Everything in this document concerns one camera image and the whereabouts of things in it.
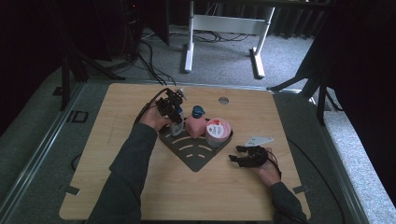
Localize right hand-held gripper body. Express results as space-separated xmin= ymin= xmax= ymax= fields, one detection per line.
xmin=245 ymin=135 xmax=276 ymax=169

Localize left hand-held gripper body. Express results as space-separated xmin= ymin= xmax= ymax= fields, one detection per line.
xmin=156 ymin=88 xmax=188 ymax=115

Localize white bottle with blue cap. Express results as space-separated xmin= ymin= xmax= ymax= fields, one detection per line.
xmin=169 ymin=105 xmax=186 ymax=138

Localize pink pump bottle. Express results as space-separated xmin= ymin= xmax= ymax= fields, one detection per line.
xmin=185 ymin=105 xmax=208 ymax=140

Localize pink jar with white label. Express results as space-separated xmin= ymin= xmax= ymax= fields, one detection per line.
xmin=205 ymin=117 xmax=233 ymax=149

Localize black slotted corner shelf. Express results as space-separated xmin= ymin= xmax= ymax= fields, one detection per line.
xmin=158 ymin=119 xmax=234 ymax=173

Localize person's right hand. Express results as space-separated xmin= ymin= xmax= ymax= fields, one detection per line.
xmin=253 ymin=148 xmax=282 ymax=188

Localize person's left hand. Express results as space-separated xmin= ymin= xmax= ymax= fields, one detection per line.
xmin=139 ymin=105 xmax=173 ymax=132

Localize grey tape piece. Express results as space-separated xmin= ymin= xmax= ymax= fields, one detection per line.
xmin=58 ymin=184 xmax=81 ymax=197
xmin=291 ymin=185 xmax=311 ymax=195

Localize dark computer tower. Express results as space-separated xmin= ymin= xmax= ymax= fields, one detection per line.
xmin=120 ymin=0 xmax=145 ymax=61

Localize black metal stand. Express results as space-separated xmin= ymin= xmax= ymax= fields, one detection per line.
xmin=59 ymin=0 xmax=126 ymax=112
xmin=266 ymin=36 xmax=344 ymax=126

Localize left hand-held gripper cable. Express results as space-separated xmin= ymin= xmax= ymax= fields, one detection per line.
xmin=134 ymin=88 xmax=171 ymax=125

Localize hand-held gripper cable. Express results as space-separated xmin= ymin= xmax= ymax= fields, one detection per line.
xmin=266 ymin=138 xmax=346 ymax=224
xmin=134 ymin=88 xmax=171 ymax=125

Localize black floor cables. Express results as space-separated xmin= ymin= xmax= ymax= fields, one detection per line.
xmin=136 ymin=39 xmax=177 ymax=87

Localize right hand-held gripper cable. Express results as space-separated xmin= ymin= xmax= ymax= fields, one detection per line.
xmin=266 ymin=138 xmax=346 ymax=224

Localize white desk frame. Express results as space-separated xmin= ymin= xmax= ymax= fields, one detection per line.
xmin=183 ymin=0 xmax=276 ymax=79

